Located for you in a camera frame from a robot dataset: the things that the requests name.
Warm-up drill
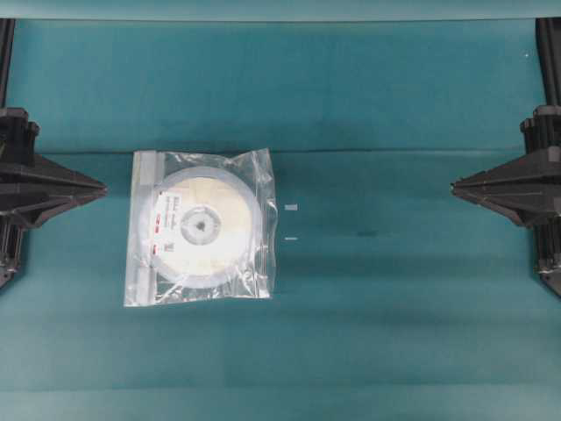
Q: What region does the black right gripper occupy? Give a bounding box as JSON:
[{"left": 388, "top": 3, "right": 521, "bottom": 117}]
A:
[{"left": 451, "top": 105, "right": 560, "bottom": 294}]

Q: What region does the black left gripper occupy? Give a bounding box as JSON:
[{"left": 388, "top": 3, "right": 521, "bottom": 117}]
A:
[{"left": 1, "top": 107, "right": 107, "bottom": 287}]

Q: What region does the clear plastic zip bag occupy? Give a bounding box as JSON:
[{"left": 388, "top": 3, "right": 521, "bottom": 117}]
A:
[{"left": 124, "top": 149, "right": 278, "bottom": 307}]

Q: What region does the white component reel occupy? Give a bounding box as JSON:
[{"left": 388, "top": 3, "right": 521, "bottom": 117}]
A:
[{"left": 139, "top": 166, "right": 264, "bottom": 289}]

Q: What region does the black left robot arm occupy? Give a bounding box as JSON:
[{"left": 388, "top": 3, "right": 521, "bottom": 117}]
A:
[{"left": 1, "top": 18, "right": 107, "bottom": 287}]

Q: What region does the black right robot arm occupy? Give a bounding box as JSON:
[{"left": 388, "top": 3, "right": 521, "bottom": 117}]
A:
[{"left": 451, "top": 18, "right": 560, "bottom": 296}]

